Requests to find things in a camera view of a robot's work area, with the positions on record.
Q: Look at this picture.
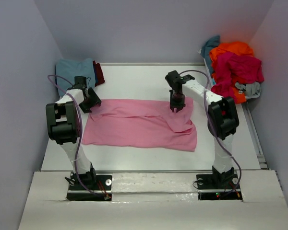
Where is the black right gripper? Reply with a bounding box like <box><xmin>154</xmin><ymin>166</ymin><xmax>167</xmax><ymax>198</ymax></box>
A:
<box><xmin>170</xmin><ymin>89</ymin><xmax>186</xmax><ymax>112</ymax></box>

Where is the pink t shirt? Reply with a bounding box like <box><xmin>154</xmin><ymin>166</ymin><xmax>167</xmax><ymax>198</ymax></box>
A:
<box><xmin>82</xmin><ymin>97</ymin><xmax>197</xmax><ymax>152</ymax></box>

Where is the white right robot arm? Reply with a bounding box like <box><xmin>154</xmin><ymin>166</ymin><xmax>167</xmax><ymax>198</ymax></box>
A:
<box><xmin>165</xmin><ymin>70</ymin><xmax>241</xmax><ymax>192</ymax></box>

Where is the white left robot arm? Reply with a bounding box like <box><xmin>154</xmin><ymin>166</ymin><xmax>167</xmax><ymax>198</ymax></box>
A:
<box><xmin>46</xmin><ymin>75</ymin><xmax>102</xmax><ymax>193</ymax></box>

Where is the folded dark red t shirt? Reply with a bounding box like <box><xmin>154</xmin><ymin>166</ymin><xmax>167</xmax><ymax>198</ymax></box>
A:
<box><xmin>93</xmin><ymin>61</ymin><xmax>105</xmax><ymax>86</ymax></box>

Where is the folded light blue t shirt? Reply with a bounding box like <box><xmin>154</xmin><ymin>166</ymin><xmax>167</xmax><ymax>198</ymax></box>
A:
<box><xmin>56</xmin><ymin>58</ymin><xmax>96</xmax><ymax>92</ymax></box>

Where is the clear plastic bin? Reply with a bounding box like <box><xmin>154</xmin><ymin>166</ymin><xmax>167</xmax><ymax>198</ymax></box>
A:
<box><xmin>198</xmin><ymin>47</ymin><xmax>216</xmax><ymax>86</ymax></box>

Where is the magenta t shirt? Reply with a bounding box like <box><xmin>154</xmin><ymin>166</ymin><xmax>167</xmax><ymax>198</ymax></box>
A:
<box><xmin>211</xmin><ymin>52</ymin><xmax>264</xmax><ymax>104</ymax></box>

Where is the teal t shirt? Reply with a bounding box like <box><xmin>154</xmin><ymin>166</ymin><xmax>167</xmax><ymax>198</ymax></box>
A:
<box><xmin>201</xmin><ymin>34</ymin><xmax>221</xmax><ymax>65</ymax></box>

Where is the grey t shirt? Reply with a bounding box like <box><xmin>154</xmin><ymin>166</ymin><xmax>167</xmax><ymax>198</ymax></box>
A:
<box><xmin>235</xmin><ymin>82</ymin><xmax>261</xmax><ymax>99</ymax></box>

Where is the orange t shirt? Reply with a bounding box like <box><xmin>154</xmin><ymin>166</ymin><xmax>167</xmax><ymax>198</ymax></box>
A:
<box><xmin>208</xmin><ymin>41</ymin><xmax>255</xmax><ymax>104</ymax></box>

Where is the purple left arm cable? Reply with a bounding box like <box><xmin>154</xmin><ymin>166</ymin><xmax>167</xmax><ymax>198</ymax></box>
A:
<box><xmin>47</xmin><ymin>74</ymin><xmax>111</xmax><ymax>198</ymax></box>

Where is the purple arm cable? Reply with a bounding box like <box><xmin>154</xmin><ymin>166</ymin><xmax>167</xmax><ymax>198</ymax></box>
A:
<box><xmin>47</xmin><ymin>74</ymin><xmax>111</xmax><ymax>198</ymax></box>
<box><xmin>179</xmin><ymin>69</ymin><xmax>242</xmax><ymax>199</ymax></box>

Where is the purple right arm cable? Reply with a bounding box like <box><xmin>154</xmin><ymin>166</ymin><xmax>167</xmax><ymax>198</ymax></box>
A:
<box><xmin>179</xmin><ymin>69</ymin><xmax>242</xmax><ymax>199</ymax></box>

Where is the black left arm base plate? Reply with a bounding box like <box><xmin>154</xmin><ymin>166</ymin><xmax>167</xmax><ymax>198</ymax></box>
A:
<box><xmin>65</xmin><ymin>173</ymin><xmax>113</xmax><ymax>202</ymax></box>

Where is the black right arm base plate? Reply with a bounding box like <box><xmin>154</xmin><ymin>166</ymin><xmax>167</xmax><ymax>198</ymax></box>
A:
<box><xmin>192</xmin><ymin>173</ymin><xmax>243</xmax><ymax>201</ymax></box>

